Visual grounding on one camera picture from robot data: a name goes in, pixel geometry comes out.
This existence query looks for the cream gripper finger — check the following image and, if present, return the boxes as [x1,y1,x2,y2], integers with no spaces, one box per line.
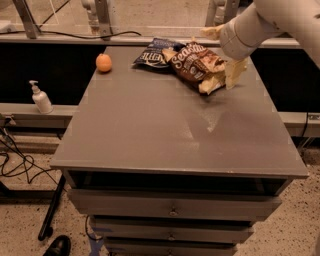
[225,58,248,89]

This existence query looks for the brown sea salt chip bag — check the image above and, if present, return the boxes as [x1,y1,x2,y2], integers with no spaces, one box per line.
[162,41,226,95]

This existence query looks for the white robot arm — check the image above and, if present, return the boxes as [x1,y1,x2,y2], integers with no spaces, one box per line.
[201,0,320,89]

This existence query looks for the blue kettle chip bag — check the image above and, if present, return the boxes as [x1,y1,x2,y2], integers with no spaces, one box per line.
[133,38,184,69]

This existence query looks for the orange fruit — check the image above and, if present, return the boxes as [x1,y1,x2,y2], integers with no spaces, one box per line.
[96,54,112,72]

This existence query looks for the grey drawer cabinet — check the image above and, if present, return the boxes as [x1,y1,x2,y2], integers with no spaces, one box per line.
[49,45,310,256]

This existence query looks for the white pump soap bottle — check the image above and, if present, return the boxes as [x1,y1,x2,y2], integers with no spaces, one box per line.
[29,80,53,114]

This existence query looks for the top drawer with knob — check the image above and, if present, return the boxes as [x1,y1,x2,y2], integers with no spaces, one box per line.
[68,189,281,221]

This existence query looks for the drawer with knob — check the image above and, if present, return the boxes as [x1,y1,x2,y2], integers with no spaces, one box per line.
[90,217,253,244]
[68,189,281,221]

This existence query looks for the middle drawer with knob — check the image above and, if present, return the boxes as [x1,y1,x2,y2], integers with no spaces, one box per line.
[90,217,253,244]

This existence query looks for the bottom drawer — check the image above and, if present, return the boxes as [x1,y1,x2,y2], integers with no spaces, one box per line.
[104,238,236,256]

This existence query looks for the black metal leg bar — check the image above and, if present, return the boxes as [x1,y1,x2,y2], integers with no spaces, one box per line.
[38,176,66,241]

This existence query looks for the black shoe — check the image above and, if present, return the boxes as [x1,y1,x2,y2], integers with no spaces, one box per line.
[43,235,71,256]

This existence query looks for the grey metal railing frame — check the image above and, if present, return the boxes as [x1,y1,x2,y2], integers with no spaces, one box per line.
[0,0,301,49]

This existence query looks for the black cable on ledge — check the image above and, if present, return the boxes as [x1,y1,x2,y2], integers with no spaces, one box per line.
[0,29,142,40]

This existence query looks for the black floor cables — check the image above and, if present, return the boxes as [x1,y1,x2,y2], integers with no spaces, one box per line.
[0,114,59,185]

